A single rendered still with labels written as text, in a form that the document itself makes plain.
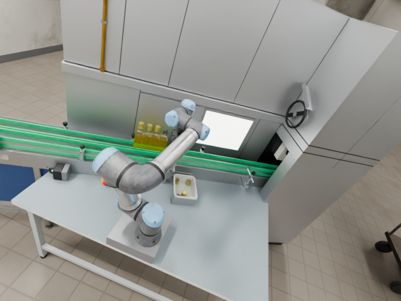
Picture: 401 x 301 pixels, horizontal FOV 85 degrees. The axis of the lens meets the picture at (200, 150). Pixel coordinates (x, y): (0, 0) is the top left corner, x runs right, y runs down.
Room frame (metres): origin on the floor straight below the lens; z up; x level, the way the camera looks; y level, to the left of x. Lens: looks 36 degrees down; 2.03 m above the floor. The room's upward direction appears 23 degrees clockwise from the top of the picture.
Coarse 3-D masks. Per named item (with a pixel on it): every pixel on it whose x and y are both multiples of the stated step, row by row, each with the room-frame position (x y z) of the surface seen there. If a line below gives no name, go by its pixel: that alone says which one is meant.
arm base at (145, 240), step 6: (138, 228) 0.66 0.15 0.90; (138, 234) 0.64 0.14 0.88; (144, 234) 0.62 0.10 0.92; (156, 234) 0.65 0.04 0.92; (138, 240) 0.62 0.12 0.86; (144, 240) 0.62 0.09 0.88; (150, 240) 0.63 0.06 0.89; (156, 240) 0.65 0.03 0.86; (144, 246) 0.61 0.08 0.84; (150, 246) 0.62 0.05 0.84
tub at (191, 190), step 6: (174, 174) 1.21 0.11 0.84; (180, 174) 1.23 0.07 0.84; (174, 180) 1.15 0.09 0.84; (180, 180) 1.23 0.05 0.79; (186, 180) 1.24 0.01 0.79; (192, 180) 1.25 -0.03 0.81; (174, 186) 1.09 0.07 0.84; (180, 186) 1.18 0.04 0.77; (186, 186) 1.21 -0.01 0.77; (192, 186) 1.20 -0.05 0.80; (174, 192) 1.04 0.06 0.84; (180, 192) 1.13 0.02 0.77; (192, 192) 1.16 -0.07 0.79; (192, 198) 1.06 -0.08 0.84
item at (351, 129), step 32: (352, 32) 1.66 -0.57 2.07; (384, 32) 1.47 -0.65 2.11; (320, 64) 1.74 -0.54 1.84; (352, 64) 1.51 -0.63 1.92; (384, 64) 1.43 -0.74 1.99; (320, 96) 1.57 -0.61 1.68; (352, 96) 1.41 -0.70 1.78; (384, 96) 1.49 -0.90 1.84; (288, 128) 1.65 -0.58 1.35; (320, 128) 1.41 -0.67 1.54; (352, 128) 1.48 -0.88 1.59; (384, 128) 1.56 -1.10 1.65; (320, 160) 1.47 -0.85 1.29; (352, 160) 1.56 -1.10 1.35
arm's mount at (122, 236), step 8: (128, 216) 0.74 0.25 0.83; (168, 216) 0.84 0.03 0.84; (120, 224) 0.68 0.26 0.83; (128, 224) 0.70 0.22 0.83; (136, 224) 0.71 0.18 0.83; (168, 224) 0.79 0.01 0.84; (112, 232) 0.62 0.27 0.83; (120, 232) 0.63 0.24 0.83; (128, 232) 0.65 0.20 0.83; (112, 240) 0.58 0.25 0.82; (120, 240) 0.59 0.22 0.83; (128, 240) 0.61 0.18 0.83; (160, 240) 0.68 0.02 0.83; (120, 248) 0.58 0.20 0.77; (128, 248) 0.58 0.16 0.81; (136, 248) 0.59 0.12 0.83; (144, 248) 0.60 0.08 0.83; (152, 248) 0.62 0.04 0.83; (136, 256) 0.58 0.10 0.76; (144, 256) 0.58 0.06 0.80; (152, 256) 0.58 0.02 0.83
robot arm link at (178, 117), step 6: (180, 108) 0.97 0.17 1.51; (168, 114) 0.89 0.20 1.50; (174, 114) 0.89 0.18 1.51; (180, 114) 0.91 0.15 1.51; (186, 114) 0.93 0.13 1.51; (168, 120) 0.88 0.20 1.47; (174, 120) 0.87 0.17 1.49; (180, 120) 0.89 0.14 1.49; (186, 120) 0.89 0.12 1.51; (174, 126) 0.87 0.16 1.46; (180, 126) 0.89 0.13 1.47
